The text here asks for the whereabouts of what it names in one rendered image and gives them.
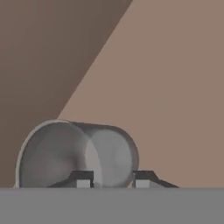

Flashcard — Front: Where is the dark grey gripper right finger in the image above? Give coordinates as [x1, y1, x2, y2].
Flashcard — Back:
[133, 170, 179, 189]

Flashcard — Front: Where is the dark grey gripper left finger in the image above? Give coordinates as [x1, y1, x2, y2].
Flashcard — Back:
[48, 170, 95, 189]

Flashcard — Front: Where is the clear glass cup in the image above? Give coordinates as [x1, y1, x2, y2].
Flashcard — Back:
[15, 119, 140, 189]

